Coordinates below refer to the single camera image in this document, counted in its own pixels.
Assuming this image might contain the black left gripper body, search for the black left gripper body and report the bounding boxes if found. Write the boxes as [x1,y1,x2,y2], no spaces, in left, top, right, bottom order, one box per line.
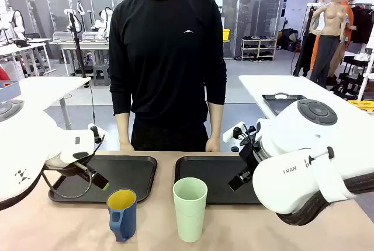
[43,161,95,180]

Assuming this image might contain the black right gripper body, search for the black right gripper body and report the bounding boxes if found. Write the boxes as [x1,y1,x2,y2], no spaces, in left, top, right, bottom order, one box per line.
[238,133,263,173]

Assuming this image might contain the blue mug yellow inside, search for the blue mug yellow inside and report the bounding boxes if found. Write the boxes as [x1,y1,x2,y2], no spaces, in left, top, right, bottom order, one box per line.
[106,189,137,242]

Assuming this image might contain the pale green plastic cup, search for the pale green plastic cup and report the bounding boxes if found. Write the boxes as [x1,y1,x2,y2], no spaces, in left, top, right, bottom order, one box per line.
[172,177,208,243]

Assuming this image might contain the person's right forearm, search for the person's right forearm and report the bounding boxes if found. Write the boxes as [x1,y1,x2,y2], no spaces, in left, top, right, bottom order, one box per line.
[115,113,131,145]

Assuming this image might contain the person's left forearm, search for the person's left forearm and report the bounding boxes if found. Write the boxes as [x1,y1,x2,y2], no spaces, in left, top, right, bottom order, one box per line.
[207,101,224,141]

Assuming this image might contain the person's left hand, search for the person's left hand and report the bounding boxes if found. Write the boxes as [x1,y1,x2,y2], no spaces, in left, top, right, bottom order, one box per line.
[205,137,221,153]

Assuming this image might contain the black plastic serving tray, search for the black plastic serving tray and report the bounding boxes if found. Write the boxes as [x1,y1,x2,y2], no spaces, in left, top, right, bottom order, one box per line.
[174,155,264,205]
[48,155,158,204]

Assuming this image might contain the blue storage box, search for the blue storage box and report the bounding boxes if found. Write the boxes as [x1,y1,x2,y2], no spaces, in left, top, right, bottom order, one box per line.
[0,81,21,104]

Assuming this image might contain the grey step stool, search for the grey step stool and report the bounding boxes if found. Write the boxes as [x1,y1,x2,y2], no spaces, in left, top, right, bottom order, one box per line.
[92,64,111,86]

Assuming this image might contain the wooden shoe rack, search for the wooden shoe rack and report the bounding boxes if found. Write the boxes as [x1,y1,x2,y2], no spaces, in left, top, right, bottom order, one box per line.
[241,36,278,61]

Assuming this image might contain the yellow flat object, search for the yellow flat object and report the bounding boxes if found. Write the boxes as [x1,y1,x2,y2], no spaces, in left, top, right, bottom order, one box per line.
[347,100,372,109]

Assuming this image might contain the person in black clothes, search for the person in black clothes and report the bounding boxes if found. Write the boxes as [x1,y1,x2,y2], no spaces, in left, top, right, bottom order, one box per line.
[108,0,228,152]

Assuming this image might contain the black tripod stand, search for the black tripod stand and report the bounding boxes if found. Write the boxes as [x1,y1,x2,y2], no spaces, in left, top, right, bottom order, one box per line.
[67,11,91,88]

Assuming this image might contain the black utility cart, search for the black utility cart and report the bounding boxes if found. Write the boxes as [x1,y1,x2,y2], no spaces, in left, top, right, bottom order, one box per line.
[331,54,369,100]

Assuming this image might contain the white lab desk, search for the white lab desk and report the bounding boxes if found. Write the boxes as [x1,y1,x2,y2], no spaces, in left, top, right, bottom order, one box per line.
[0,38,57,77]
[50,30,112,77]

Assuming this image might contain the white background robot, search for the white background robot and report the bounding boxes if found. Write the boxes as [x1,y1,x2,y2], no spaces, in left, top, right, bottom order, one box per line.
[0,6,27,43]
[91,6,114,34]

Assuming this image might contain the beige mannequin grey trousers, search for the beige mannequin grey trousers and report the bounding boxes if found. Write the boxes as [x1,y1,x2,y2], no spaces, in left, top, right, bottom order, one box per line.
[309,0,350,86]

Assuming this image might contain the mannequin in orange clothes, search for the mannequin in orange clothes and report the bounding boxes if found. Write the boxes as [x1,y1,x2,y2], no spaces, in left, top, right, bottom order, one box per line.
[309,0,358,69]

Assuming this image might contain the rack of black clothes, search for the rack of black clothes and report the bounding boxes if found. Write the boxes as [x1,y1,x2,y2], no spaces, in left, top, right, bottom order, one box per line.
[349,3,374,45]

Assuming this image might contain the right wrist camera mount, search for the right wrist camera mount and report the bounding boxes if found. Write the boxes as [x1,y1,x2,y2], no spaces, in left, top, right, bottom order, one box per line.
[222,121,257,147]

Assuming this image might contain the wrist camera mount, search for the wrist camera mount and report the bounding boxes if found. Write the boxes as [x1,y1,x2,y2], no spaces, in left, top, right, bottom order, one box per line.
[222,121,257,147]
[87,123,106,144]

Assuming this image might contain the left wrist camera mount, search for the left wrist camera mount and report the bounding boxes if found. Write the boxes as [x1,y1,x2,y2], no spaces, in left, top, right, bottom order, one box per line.
[87,123,106,144]

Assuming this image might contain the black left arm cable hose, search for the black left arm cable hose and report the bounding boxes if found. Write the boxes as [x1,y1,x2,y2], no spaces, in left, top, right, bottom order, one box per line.
[0,172,44,211]

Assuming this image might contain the black hanging floor cable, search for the black hanging floor cable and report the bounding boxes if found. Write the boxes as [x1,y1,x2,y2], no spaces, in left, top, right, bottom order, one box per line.
[87,81,96,131]

